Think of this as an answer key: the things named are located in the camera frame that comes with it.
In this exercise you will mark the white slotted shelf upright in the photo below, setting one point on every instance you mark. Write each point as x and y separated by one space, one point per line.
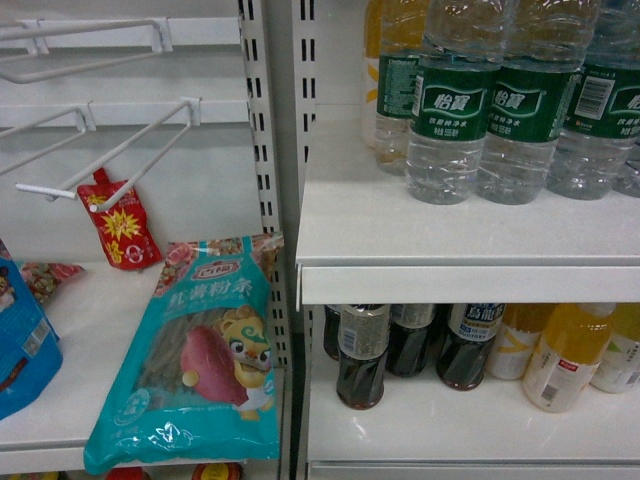
253 27

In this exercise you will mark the water bottle back left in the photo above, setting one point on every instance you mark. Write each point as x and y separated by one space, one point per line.
402 26

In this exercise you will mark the water bottle logo label front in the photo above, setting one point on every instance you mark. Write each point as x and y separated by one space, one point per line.
462 51

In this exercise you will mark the water bottle logo label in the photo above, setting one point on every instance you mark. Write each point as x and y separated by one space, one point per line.
546 44
462 51

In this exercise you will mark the water bottle barcode right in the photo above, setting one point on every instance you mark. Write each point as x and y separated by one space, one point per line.
602 120

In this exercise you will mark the dark tea bottle front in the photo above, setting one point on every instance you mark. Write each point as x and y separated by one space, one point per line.
363 341

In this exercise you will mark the dark tea bottle middle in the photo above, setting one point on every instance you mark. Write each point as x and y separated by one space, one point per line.
411 329

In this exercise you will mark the dark oolong tea bottle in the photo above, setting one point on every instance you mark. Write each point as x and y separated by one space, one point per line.
470 332

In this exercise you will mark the teal sweet potato noodle bag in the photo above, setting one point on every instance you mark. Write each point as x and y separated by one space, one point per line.
197 381

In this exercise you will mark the red sauce pouch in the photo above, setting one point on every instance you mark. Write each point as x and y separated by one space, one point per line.
122 229

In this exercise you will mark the yellow juice bottle behind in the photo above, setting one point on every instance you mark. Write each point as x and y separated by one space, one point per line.
519 332

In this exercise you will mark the yellow juice bottle white label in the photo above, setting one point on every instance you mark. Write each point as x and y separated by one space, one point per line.
568 354

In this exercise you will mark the floral candy bag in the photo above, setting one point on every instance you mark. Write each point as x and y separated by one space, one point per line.
44 278

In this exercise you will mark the blue snack bag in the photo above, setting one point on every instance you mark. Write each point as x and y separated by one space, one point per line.
30 354

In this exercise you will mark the white wire display hook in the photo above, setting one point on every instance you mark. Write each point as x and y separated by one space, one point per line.
191 107

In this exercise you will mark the upper white wire hook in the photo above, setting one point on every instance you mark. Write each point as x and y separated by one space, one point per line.
60 48

